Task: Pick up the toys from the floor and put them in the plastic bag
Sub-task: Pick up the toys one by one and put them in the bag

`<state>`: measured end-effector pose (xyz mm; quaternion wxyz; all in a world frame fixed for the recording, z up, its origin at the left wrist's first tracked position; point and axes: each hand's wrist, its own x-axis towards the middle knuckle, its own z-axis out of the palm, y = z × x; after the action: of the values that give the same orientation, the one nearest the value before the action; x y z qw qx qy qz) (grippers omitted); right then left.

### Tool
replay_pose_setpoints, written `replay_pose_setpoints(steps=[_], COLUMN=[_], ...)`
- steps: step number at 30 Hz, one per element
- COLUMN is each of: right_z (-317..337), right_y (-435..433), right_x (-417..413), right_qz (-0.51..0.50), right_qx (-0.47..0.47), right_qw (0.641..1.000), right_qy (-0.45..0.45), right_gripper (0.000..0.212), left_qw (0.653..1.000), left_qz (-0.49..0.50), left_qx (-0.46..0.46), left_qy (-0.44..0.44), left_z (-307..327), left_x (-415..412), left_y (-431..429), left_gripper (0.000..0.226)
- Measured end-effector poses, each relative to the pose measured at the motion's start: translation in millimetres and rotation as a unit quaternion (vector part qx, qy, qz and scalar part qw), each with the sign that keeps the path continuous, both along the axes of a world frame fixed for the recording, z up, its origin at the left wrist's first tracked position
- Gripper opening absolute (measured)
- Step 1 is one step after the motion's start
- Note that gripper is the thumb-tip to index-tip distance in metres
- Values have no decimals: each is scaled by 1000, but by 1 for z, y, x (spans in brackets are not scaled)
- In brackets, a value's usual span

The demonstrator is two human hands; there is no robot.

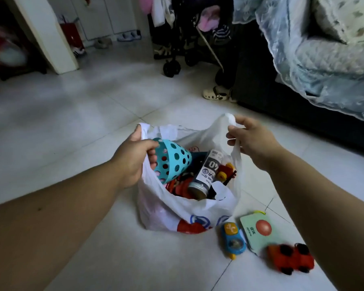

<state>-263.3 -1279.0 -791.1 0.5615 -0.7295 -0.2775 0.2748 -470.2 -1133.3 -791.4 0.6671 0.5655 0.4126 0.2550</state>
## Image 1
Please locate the white clog shoe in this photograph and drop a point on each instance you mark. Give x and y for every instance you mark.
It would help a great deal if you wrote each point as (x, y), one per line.
(216, 93)

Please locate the pair of grey sandals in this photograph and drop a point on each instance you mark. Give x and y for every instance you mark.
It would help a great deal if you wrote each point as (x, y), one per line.
(129, 35)

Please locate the pink hat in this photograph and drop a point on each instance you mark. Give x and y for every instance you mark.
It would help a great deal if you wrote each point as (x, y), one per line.
(208, 18)

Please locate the person's right hand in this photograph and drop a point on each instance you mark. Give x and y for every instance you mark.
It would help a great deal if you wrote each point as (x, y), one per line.
(256, 142)

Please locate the spotted cream pillow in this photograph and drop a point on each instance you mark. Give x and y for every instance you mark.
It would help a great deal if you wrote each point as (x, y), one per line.
(348, 18)

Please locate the black baby stroller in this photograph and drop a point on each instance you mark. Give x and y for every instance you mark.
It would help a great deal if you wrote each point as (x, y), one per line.
(182, 36)

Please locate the red toy in bag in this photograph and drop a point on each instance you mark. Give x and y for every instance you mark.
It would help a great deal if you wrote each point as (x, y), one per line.
(179, 186)

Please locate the small red yellow toy vehicle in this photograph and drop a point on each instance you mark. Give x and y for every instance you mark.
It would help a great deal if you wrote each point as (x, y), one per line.
(226, 172)

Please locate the white hanging cloth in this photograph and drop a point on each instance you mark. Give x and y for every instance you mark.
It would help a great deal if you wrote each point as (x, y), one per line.
(163, 10)

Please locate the person's right thumb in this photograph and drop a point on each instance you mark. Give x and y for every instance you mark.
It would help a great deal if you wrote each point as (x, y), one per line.
(245, 121)

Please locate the person's left forearm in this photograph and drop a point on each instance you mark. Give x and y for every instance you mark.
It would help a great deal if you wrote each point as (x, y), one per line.
(48, 221)

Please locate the person's right forearm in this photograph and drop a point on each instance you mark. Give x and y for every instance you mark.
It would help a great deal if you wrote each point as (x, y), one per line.
(327, 221)

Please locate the person's left thumb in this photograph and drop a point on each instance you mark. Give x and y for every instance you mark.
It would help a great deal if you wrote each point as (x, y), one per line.
(137, 132)

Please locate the teal perforated toy scoop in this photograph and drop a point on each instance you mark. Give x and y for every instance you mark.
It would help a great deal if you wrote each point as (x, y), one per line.
(171, 160)

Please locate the red toy car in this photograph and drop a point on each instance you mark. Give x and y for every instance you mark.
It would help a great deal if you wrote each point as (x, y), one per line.
(291, 258)

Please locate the green flash card stack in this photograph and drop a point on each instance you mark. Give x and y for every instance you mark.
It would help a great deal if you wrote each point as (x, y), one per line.
(259, 231)

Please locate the white plastic bag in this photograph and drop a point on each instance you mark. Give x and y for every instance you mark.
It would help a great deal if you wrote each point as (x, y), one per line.
(182, 209)

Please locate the blue yellow toy car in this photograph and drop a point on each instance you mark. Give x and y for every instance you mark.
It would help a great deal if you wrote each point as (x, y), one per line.
(233, 240)

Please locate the white cabinet panel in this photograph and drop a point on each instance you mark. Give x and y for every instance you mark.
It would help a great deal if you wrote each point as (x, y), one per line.
(45, 33)

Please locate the black labelled can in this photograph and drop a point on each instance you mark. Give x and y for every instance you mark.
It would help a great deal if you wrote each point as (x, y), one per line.
(207, 175)

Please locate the dark sofa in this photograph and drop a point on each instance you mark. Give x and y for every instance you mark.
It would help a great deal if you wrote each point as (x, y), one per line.
(291, 96)

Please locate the red bag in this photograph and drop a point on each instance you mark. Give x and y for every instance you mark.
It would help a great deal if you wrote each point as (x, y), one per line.
(72, 36)

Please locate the person's left hand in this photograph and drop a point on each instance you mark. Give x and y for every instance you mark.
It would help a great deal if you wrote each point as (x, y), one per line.
(129, 159)

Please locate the striped garment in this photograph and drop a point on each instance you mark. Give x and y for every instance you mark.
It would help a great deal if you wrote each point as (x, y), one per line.
(221, 33)

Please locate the light blue lace blanket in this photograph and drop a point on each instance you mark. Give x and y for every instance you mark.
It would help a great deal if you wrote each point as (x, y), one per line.
(321, 60)

